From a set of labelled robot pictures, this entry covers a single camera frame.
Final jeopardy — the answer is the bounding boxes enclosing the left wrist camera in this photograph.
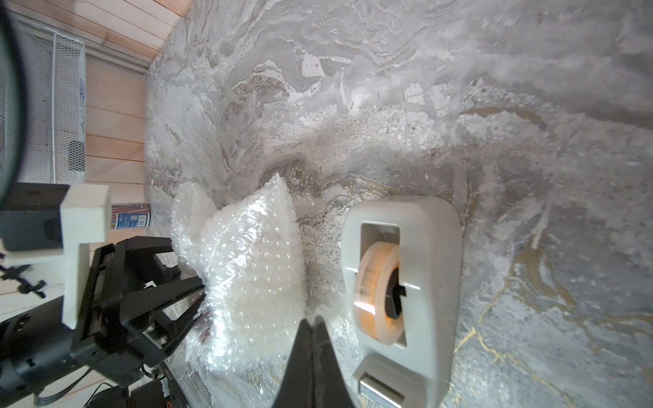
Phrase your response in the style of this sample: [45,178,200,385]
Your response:
[1,184,112,329]

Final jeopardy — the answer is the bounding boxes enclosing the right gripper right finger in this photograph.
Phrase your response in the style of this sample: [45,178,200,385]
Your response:
[312,316,355,408]

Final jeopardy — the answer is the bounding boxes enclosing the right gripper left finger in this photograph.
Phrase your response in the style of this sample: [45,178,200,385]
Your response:
[272,319,315,408]

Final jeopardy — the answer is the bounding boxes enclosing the white tape dispenser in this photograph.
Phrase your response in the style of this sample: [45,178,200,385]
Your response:
[341,197,463,407]

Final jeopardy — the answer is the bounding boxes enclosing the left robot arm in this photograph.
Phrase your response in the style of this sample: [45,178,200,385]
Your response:
[1,236,204,407]

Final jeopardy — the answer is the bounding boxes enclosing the white wire mesh shelf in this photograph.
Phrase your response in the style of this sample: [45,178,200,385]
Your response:
[1,15,87,187]

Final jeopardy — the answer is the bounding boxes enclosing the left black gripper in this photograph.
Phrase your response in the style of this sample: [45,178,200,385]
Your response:
[71,236,205,387]

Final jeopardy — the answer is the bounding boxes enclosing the blue lid straw jar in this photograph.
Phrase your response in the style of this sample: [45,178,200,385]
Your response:
[111,203,151,231]

